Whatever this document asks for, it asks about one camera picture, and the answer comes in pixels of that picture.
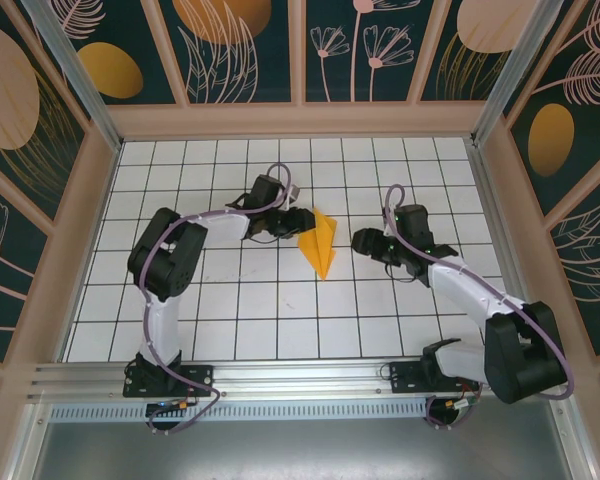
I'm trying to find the orange paper sheet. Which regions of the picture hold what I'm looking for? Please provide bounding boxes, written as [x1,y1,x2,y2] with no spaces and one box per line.
[297,207,339,282]

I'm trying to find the grey metal sheet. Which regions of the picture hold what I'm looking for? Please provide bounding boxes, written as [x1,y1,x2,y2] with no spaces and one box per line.
[29,419,579,480]

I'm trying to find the small circuit board with connector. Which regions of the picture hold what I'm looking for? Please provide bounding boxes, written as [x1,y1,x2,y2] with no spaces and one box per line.
[146,398,201,415]
[442,396,482,414]

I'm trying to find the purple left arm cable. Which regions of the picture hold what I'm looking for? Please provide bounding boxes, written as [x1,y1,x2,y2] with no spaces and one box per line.
[139,162,299,435]

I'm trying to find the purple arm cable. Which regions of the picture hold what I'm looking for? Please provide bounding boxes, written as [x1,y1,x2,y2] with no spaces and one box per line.
[139,162,299,435]
[383,183,577,431]

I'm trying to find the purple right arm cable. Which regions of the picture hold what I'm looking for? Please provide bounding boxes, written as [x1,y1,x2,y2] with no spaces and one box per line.
[383,183,577,431]

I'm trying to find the aluminium side rail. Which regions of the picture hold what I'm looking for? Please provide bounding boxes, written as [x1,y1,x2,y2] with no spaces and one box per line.
[467,139,541,354]

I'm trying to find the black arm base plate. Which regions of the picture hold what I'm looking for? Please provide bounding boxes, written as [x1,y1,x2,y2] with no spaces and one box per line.
[388,359,480,396]
[123,363,215,399]

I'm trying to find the long aluminium mounting rail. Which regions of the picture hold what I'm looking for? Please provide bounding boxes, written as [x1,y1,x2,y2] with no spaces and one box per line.
[27,353,581,402]

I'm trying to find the grey slotted cable duct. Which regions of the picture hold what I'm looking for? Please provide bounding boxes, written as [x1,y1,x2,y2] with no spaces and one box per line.
[49,402,431,422]

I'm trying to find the aluminium frame post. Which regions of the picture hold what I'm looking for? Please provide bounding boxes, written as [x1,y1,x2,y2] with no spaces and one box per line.
[19,0,124,154]
[469,0,566,146]

